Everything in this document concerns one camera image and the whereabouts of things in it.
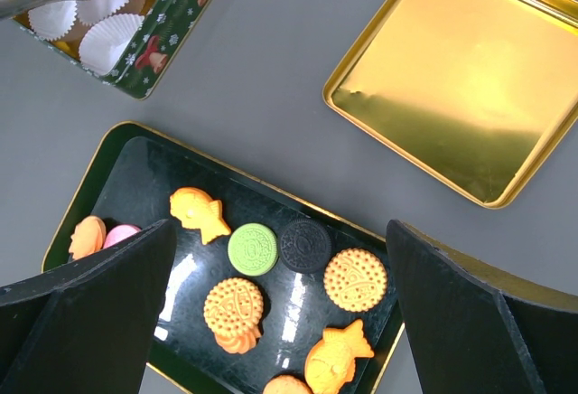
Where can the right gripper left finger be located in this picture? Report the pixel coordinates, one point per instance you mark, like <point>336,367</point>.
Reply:
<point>87,326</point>

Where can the orange biscuit top right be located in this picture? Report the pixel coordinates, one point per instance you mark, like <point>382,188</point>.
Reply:
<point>355,280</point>

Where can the orange biscuit centre stack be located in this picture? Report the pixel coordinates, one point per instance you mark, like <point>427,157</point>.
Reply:
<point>233,307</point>

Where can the gold tin lid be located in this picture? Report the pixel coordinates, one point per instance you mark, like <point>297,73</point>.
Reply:
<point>476,93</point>

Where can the orange biscuit bottom right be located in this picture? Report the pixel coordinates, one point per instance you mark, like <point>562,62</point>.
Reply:
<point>286,384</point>

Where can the green christmas cookie tin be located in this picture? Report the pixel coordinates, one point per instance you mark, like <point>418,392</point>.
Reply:
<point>166,25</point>

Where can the white paper cupcake liner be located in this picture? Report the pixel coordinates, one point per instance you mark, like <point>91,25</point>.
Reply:
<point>104,43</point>
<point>93,11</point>
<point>56,21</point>

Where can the orange fish cookie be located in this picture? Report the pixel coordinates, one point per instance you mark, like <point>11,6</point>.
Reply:
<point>197,210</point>
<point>331,362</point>

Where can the orange biscuit left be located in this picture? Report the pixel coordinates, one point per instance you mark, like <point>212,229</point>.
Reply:
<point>88,237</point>

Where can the black gold-rimmed tray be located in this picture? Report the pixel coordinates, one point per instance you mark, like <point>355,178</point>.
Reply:
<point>264,287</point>

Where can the orange swirl cookie centre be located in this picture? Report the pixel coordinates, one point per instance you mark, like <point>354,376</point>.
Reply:
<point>239,340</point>

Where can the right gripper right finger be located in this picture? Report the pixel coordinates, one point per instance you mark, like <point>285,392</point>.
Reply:
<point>474,328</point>

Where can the pink sandwich cookie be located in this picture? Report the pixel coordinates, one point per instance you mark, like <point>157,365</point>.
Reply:
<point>119,233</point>

